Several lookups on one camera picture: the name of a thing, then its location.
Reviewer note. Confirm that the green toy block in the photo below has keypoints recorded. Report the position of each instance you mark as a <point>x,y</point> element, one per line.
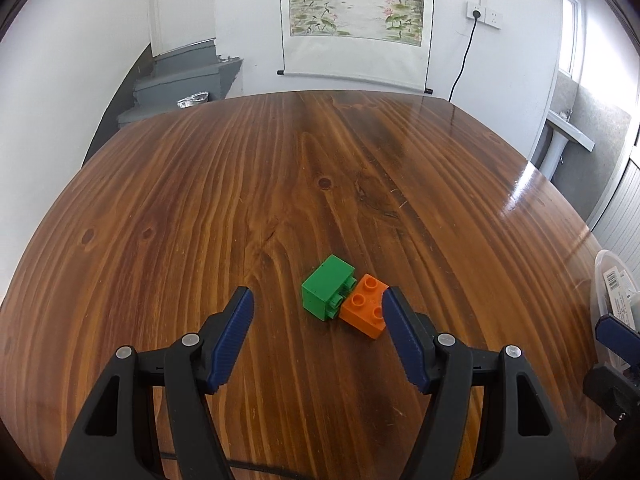
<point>325,285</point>

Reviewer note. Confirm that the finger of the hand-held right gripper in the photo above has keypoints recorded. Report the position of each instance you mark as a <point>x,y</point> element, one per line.
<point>616,331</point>
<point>607,387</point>

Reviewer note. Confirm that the white wall socket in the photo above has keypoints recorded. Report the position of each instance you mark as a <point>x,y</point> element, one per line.
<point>492,14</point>

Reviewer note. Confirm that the foil bowl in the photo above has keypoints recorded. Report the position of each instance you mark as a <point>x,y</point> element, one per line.
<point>192,100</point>

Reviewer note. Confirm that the window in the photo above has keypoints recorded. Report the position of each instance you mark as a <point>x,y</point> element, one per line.
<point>569,35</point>

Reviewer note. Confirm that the wooden desktop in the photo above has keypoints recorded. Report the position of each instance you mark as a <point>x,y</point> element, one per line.
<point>200,185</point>

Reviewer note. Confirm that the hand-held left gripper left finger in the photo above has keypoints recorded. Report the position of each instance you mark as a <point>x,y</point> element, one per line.
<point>232,340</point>

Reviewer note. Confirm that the white washbasin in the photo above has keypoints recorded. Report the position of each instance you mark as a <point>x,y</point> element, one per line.
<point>570,132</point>

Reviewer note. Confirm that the hanging scroll painting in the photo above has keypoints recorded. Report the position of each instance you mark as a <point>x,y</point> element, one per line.
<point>350,0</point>

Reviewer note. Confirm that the grey stairs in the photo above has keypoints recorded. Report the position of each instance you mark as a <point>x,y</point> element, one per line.
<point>170,85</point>

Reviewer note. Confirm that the orange toy block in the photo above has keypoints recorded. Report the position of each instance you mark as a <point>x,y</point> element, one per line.
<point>362,310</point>

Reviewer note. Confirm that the white door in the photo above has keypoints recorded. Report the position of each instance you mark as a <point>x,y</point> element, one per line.
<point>180,5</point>

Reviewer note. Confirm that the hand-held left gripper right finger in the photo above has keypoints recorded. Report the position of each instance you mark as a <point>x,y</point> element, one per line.
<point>405,345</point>

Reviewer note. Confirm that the clear plastic container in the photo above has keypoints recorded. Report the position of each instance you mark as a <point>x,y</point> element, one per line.
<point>602,280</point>

